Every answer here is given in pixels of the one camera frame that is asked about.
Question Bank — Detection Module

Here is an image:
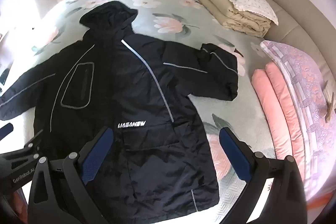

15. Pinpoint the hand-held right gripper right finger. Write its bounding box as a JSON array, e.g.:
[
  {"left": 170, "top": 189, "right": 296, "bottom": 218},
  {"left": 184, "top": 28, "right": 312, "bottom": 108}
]
[{"left": 219, "top": 127, "right": 308, "bottom": 224}]

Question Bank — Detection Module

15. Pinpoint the purple floral pillow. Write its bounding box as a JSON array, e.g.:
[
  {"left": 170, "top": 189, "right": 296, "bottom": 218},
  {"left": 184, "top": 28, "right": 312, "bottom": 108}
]
[{"left": 260, "top": 40, "right": 336, "bottom": 177}]

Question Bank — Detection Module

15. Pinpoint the folded pink quilt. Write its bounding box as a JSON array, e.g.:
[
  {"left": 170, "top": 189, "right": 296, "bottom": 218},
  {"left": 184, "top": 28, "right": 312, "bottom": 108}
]
[{"left": 251, "top": 63, "right": 313, "bottom": 189}]

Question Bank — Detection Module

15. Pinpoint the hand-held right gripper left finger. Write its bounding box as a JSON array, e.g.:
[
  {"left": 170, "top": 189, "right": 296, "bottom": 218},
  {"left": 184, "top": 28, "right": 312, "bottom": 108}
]
[{"left": 28, "top": 126, "right": 114, "bottom": 224}]

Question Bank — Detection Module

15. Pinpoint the black hooded jacket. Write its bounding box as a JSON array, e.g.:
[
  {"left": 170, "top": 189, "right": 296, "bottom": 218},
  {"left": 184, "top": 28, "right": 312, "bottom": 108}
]
[{"left": 0, "top": 0, "right": 239, "bottom": 223}]

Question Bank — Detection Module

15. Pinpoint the floral green bed blanket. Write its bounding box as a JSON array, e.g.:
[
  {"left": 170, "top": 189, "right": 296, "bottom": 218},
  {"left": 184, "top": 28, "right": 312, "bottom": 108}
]
[{"left": 0, "top": 0, "right": 279, "bottom": 224}]

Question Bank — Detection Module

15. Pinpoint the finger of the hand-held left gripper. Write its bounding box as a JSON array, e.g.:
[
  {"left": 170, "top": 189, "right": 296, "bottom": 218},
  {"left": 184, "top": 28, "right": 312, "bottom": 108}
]
[
  {"left": 0, "top": 123, "right": 14, "bottom": 137},
  {"left": 24, "top": 130, "right": 44, "bottom": 151}
]

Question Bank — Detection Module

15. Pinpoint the folded beige quilt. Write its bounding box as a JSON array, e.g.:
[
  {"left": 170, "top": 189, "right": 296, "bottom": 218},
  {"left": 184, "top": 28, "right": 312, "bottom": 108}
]
[{"left": 193, "top": 0, "right": 271, "bottom": 38}]

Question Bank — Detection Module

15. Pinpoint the tan wooden object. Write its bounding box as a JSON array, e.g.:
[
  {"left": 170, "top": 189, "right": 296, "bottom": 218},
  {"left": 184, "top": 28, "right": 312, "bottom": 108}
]
[{"left": 322, "top": 81, "right": 336, "bottom": 123}]

